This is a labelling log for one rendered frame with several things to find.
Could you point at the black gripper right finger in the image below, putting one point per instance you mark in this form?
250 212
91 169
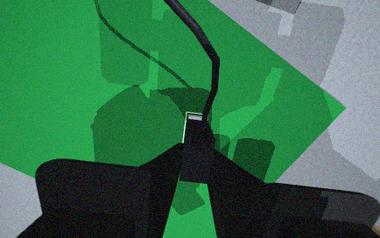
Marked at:
243 206

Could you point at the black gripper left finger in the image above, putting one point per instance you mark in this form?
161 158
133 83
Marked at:
145 193

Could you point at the green circuit board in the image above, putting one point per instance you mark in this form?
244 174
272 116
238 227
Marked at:
113 81

